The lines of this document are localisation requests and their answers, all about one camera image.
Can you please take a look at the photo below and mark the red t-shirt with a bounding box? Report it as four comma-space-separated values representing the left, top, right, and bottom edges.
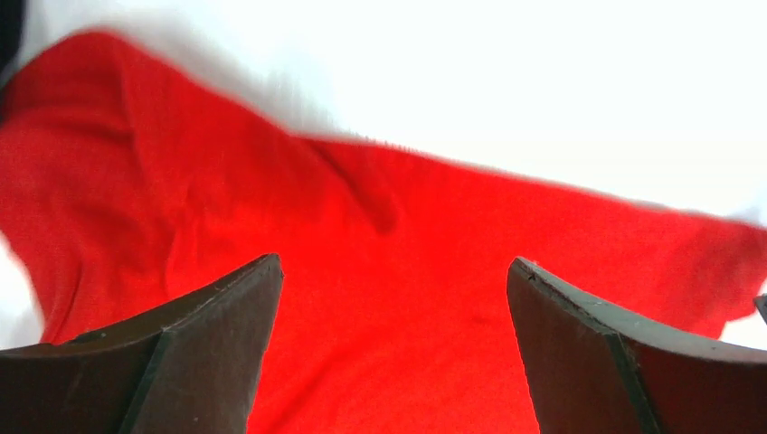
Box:
1, 33, 766, 433

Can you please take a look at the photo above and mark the folded black t-shirt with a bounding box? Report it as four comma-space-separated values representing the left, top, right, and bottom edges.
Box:
1, 0, 27, 103

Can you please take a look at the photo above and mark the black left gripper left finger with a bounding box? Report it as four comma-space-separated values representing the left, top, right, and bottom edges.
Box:
1, 254, 283, 433

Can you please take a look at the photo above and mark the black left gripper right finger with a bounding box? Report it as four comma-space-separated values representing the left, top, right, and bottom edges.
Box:
507, 258, 766, 433

